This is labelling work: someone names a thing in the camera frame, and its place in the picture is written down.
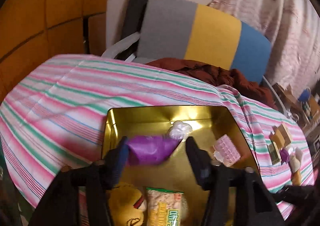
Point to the patterned pink curtain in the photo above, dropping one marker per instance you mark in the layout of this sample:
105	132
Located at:
292	27

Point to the cream cardboard box large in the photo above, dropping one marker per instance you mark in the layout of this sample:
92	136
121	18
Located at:
284	131

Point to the pink hair roller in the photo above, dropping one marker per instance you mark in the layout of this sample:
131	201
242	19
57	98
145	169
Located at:
225	151

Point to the wooden desk with clutter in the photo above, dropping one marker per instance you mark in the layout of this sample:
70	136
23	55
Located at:
305	114

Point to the gold metal tin tray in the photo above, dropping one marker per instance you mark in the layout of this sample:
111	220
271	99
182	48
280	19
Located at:
209	123

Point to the striped pink green bedsheet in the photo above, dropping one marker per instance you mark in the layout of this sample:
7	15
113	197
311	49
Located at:
56	116

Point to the dark red-brown cloth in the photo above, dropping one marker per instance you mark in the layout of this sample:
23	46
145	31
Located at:
217	76

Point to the purple plastic packet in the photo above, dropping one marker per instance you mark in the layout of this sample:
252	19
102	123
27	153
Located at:
150	150

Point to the grey yellow blue chair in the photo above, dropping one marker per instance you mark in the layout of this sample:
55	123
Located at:
189	31

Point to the yellow plush toy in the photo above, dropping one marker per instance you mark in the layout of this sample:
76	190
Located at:
127	205

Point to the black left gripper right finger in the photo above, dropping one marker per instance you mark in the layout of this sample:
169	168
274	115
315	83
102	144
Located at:
200	163

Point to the small yellow-green carton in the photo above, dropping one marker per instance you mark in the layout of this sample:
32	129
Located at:
274	153

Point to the white plastic bag in tray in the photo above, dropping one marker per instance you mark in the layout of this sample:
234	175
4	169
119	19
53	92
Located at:
179	130

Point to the Weidan snack pack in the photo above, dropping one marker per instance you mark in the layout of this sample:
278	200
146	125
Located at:
164	207

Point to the black rolled mat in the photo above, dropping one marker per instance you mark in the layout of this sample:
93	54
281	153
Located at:
133	18

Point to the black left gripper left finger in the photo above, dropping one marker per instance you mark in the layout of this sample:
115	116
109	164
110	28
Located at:
115	161

